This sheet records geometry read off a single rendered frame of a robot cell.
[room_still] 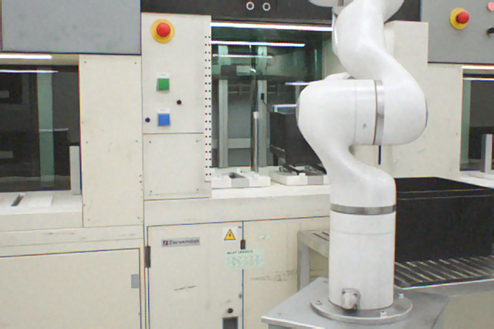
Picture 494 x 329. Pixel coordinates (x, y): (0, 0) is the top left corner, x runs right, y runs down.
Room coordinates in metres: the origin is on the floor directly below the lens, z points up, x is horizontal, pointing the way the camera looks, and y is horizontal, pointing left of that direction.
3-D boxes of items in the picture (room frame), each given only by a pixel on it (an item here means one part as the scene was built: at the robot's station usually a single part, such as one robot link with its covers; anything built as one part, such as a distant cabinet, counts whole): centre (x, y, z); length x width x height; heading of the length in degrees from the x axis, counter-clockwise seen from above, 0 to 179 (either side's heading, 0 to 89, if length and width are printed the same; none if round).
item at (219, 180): (2.02, 0.05, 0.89); 0.22 x 0.21 x 0.04; 16
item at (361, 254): (1.06, -0.22, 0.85); 0.19 x 0.19 x 0.18
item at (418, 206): (1.54, -0.46, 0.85); 0.28 x 0.28 x 0.17; 14
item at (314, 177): (2.09, -0.21, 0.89); 0.22 x 0.21 x 0.04; 16
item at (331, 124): (1.07, -0.18, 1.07); 0.19 x 0.12 x 0.24; 83
